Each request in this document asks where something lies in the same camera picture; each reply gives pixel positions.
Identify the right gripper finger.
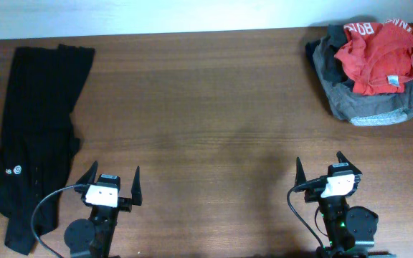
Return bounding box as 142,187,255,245
295,157,307,186
336,151,361,175

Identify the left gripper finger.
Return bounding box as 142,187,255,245
76,161,98,185
131,166,143,206

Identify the black polo shirt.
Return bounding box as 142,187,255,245
0,44,95,255

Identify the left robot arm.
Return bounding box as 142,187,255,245
64,162,143,258

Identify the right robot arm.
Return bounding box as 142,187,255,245
287,151,395,258

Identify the grey garment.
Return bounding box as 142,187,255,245
305,24,413,126

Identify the red t-shirt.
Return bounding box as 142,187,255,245
334,19,413,95

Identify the left black cable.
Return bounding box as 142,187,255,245
30,183,89,258

